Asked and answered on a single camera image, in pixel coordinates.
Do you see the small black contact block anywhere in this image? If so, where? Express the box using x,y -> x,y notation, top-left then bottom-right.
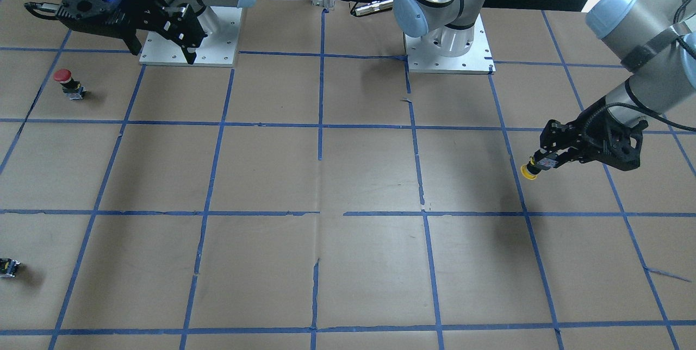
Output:
0,258 -> 22,278

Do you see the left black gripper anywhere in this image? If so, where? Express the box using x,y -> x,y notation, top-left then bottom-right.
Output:
538,98 -> 648,171

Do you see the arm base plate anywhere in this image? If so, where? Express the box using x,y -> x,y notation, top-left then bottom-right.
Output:
403,15 -> 496,74
139,7 -> 244,68

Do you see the red push button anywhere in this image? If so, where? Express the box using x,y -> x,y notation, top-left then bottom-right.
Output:
53,68 -> 85,101

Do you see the yellow push button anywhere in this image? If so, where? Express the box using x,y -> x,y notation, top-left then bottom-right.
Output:
520,157 -> 558,180

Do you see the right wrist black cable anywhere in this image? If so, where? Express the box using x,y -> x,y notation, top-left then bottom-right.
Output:
579,101 -> 696,136

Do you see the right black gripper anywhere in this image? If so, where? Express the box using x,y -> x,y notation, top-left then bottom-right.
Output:
57,0 -> 207,65

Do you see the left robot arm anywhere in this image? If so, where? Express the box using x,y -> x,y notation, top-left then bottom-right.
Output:
393,0 -> 694,180

